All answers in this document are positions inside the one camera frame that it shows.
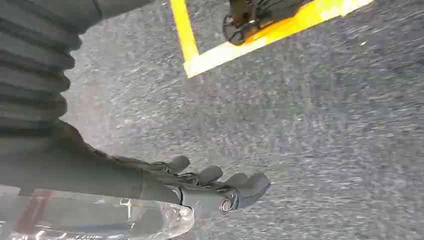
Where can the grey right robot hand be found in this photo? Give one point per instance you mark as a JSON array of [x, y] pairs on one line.
[[99, 175]]

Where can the ribbed grey right arm sleeve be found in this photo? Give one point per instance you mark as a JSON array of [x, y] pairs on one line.
[[30, 66]]

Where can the yellow floor tape strip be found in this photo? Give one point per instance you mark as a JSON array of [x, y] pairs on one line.
[[184, 30], [281, 28]]

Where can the black robot foot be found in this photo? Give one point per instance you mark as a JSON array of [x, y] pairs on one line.
[[245, 16]]

